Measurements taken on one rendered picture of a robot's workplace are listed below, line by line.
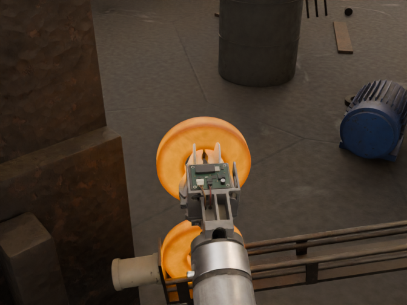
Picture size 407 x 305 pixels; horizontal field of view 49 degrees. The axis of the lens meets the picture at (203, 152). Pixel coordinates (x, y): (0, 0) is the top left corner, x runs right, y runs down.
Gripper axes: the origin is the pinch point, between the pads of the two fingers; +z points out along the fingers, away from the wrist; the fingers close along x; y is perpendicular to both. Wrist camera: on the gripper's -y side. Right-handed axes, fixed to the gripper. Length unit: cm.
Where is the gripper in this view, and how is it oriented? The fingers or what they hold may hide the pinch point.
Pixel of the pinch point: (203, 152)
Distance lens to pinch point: 74.3
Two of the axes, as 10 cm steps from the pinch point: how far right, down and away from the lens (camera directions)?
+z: -0.9, -7.3, 6.8
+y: 0.3, -6.8, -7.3
